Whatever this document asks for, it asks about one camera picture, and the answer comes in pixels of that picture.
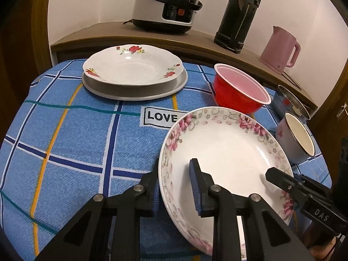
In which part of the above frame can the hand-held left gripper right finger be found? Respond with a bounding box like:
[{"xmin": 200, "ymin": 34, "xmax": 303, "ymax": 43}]
[{"xmin": 188, "ymin": 158, "xmax": 310, "ymax": 261}]

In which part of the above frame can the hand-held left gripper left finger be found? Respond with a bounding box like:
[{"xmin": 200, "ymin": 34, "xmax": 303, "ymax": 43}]
[{"xmin": 34, "ymin": 156, "xmax": 164, "ymax": 261}]

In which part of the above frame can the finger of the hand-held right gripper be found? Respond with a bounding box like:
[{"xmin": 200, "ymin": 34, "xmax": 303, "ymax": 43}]
[
  {"xmin": 298, "ymin": 173, "xmax": 331, "ymax": 195},
  {"xmin": 265, "ymin": 167, "xmax": 309, "ymax": 206}
]

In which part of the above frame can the pink floral white plate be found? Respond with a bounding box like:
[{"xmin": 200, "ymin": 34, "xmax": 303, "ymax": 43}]
[{"xmin": 158, "ymin": 107, "xmax": 295, "ymax": 256}]

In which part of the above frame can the white enamel bowl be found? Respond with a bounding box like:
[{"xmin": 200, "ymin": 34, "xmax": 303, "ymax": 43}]
[{"xmin": 275, "ymin": 111, "xmax": 316, "ymax": 164}]

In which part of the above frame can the stainless steel bowl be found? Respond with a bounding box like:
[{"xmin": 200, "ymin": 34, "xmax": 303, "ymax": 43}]
[{"xmin": 273, "ymin": 85, "xmax": 311, "ymax": 120}]

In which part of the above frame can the red plastic bowl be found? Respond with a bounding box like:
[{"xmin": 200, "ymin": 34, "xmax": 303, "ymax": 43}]
[{"xmin": 213, "ymin": 63, "xmax": 271, "ymax": 115}]

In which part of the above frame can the wooden door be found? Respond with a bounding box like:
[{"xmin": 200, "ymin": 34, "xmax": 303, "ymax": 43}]
[{"xmin": 304, "ymin": 57, "xmax": 348, "ymax": 169}]

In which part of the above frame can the blue plaid blanket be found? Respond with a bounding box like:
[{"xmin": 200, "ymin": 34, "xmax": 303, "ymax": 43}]
[{"xmin": 0, "ymin": 59, "xmax": 331, "ymax": 261}]

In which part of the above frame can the plain grey plate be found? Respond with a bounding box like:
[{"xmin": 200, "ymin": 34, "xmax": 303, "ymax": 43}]
[{"xmin": 82, "ymin": 69, "xmax": 189, "ymax": 100}]

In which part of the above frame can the red floral white plate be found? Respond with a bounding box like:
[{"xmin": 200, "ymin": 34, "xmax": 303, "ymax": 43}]
[{"xmin": 82, "ymin": 44, "xmax": 183, "ymax": 86}]

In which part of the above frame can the pink electric kettle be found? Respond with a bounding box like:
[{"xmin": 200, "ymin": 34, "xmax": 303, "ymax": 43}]
[{"xmin": 259, "ymin": 26, "xmax": 301, "ymax": 74}]

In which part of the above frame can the wooden cabinet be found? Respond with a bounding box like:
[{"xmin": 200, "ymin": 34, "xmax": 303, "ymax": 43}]
[{"xmin": 50, "ymin": 22, "xmax": 318, "ymax": 115}]

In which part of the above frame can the black thermos flask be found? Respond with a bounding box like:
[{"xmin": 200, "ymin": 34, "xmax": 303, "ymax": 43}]
[{"xmin": 214, "ymin": 0, "xmax": 263, "ymax": 54}]

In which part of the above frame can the white black rice cooker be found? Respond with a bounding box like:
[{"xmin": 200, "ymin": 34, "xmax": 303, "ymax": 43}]
[{"xmin": 132, "ymin": 0, "xmax": 203, "ymax": 35}]

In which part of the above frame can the black kettle cable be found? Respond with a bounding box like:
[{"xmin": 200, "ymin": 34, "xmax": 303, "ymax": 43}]
[{"xmin": 281, "ymin": 71, "xmax": 302, "ymax": 90}]

